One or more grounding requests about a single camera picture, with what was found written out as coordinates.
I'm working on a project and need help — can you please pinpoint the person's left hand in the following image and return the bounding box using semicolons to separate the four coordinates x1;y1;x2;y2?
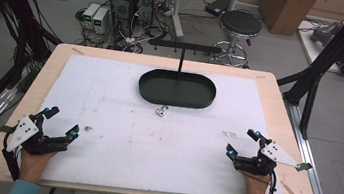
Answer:
17;147;57;186

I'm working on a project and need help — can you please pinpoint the person's right hand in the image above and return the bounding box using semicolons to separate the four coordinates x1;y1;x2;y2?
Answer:
240;170;274;194

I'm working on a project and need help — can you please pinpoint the black round stool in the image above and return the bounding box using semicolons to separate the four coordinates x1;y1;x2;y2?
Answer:
209;7;266;71

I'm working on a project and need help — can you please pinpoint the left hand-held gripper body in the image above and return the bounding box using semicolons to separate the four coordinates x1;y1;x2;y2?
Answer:
4;111;74;161

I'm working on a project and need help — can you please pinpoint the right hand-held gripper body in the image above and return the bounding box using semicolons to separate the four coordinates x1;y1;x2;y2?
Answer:
233;135;317;183

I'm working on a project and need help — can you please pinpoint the black computer tower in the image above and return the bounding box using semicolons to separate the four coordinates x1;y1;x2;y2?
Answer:
105;0;137;37
131;0;156;28

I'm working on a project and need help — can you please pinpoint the thin wooden stick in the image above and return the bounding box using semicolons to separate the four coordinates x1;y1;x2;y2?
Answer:
277;179;307;194

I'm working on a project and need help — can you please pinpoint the white floor board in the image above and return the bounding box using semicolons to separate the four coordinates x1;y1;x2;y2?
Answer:
292;18;344;77

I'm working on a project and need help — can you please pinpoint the white desk leg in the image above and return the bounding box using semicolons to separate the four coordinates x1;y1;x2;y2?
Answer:
167;0;190;40

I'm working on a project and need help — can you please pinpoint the silver metal key ring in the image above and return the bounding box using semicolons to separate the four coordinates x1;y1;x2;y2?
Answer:
153;104;171;119

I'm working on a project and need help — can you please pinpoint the black flat device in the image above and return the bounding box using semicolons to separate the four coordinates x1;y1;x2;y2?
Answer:
203;0;232;20

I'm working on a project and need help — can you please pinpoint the brown cardboard box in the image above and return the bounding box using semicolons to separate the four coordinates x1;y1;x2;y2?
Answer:
255;0;322;40

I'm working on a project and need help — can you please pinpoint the white foam board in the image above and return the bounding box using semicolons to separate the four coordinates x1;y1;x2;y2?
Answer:
4;47;300;194

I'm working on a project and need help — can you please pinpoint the black hanger stand with tray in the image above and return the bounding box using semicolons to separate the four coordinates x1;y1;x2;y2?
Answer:
135;36;224;113

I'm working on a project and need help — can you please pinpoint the white power supply unit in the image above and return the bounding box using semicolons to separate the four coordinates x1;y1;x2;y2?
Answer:
90;6;111;36
80;1;102;32

